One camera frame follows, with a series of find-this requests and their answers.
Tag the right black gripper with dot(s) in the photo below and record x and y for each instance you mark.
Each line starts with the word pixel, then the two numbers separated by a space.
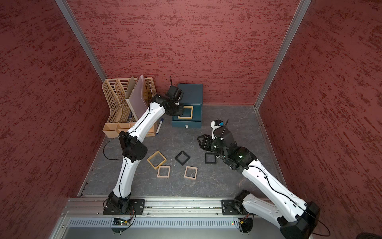
pixel 205 143

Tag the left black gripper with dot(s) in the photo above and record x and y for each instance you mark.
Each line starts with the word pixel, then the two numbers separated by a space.
pixel 180 112

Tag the yellow brooch box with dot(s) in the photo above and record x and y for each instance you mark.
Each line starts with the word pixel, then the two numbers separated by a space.
pixel 187 113

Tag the teal top drawer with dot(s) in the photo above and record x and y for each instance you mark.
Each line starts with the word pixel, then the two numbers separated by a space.
pixel 196 122

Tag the yellow brooch box diamond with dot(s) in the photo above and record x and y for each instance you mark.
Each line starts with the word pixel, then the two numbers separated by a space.
pixel 156 160

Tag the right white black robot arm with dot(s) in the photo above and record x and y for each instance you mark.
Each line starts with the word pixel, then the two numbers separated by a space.
pixel 295 218

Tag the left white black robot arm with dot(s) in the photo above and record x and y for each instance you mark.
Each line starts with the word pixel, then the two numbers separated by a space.
pixel 133 149

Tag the black brooch box right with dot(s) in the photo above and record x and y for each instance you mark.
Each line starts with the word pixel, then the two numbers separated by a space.
pixel 210 158

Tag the teal drawer cabinet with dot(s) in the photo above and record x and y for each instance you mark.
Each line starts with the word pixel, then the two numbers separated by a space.
pixel 192 94

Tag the black brooch box diamond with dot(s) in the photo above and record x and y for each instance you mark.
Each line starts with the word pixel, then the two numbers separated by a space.
pixel 182 158

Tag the pink brooch box right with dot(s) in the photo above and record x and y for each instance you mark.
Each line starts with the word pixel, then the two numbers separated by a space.
pixel 191 172

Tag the pink brooch box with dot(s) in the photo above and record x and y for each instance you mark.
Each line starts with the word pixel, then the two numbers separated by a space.
pixel 191 172
pixel 164 171

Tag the pink brooch box left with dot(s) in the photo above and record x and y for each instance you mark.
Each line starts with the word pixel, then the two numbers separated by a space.
pixel 164 171

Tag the blue white marker pen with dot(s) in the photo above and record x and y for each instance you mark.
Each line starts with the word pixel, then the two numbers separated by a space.
pixel 159 126

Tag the pink folder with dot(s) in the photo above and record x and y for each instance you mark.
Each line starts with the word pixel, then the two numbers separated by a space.
pixel 136 101

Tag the brown cardboard divider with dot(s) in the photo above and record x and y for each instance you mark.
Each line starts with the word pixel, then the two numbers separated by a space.
pixel 129 87

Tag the tan plastic file organizer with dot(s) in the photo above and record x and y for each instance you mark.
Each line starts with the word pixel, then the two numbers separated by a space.
pixel 121 117

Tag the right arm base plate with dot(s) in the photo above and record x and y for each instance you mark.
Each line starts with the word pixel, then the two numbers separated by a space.
pixel 232 207

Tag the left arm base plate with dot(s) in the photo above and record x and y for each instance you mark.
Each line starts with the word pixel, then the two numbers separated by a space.
pixel 132 207

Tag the aluminium mounting rail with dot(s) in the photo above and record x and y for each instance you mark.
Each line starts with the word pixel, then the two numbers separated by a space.
pixel 154 207

